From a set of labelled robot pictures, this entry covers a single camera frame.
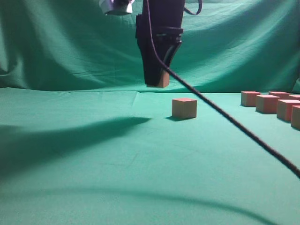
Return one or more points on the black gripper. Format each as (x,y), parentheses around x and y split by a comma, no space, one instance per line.
(162,25)

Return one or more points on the pink cube placed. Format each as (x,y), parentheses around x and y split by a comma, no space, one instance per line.
(184,108)
(164,81)

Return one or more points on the pink cube column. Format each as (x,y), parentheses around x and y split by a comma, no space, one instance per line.
(266,104)
(280,94)
(294,97)
(248,98)
(295,117)
(284,108)

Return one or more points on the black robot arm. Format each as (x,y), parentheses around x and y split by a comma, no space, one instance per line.
(169,7)

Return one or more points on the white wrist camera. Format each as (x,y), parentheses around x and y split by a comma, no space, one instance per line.
(116,7)

